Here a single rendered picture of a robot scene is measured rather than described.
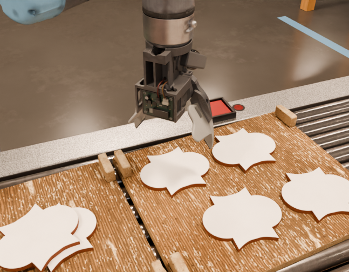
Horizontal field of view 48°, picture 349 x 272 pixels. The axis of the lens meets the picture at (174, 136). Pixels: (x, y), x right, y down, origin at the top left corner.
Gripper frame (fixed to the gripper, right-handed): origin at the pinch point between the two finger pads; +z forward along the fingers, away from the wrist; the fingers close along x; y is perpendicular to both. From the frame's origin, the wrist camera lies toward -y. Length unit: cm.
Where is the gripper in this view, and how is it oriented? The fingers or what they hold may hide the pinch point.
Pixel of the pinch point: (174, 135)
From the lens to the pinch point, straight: 73.1
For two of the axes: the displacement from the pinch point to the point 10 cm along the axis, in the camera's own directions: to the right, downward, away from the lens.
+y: -4.1, 5.5, -7.2
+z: 0.0, 7.9, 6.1
